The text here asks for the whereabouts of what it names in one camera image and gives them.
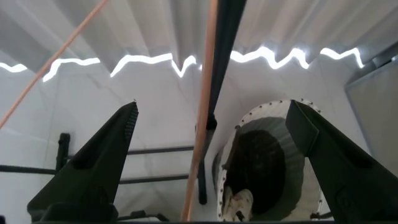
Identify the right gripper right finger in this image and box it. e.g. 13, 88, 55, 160
285, 99, 398, 224

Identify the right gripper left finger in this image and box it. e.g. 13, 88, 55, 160
27, 100, 139, 223

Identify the pink clothes hanger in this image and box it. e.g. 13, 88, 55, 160
0, 0, 109, 131
180, 0, 219, 223

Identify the white laundry basket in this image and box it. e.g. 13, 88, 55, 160
211, 98, 334, 223

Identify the black clothes rack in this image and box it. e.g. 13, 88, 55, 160
0, 0, 248, 223

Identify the cream printed garment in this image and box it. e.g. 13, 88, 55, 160
221, 185, 254, 223

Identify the white curtain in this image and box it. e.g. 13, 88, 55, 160
0, 0, 398, 79

